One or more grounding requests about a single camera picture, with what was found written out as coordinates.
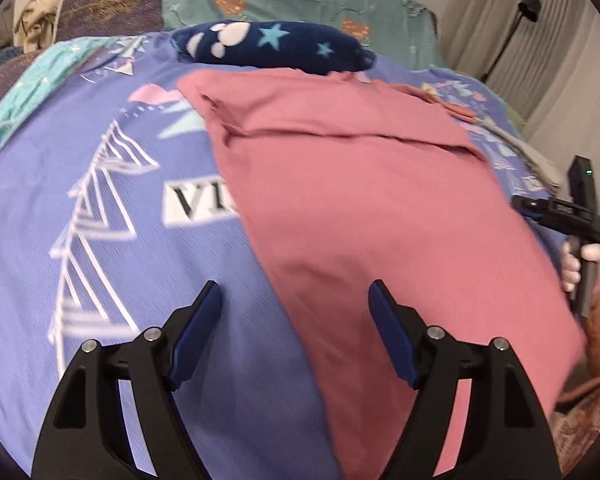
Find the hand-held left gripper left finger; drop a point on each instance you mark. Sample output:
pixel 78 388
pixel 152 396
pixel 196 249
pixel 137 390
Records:
pixel 196 339

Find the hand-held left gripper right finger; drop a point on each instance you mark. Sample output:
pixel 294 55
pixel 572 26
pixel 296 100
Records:
pixel 391 331

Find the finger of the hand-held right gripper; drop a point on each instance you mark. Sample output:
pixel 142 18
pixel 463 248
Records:
pixel 529 206

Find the pink garment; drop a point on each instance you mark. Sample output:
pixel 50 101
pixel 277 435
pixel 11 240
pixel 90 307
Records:
pixel 355 200

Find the person's right hand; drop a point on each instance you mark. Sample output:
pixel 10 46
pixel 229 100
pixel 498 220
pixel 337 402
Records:
pixel 571 266

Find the gray folded garment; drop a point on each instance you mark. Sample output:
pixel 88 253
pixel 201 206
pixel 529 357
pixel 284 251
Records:
pixel 535 160

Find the beige curtain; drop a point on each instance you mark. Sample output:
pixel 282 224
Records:
pixel 555 85

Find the salmon folded cloth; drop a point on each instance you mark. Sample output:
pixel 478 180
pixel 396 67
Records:
pixel 460 110

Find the purple printed blanket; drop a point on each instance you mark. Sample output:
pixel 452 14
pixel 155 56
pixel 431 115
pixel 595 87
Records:
pixel 80 185

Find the black floor lamp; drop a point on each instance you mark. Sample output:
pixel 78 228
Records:
pixel 529 7

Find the navy star-print plush cloth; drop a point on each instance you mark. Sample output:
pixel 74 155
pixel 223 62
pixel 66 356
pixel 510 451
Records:
pixel 280 50

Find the beige printed cloth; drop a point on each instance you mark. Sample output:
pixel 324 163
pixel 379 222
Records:
pixel 40 15

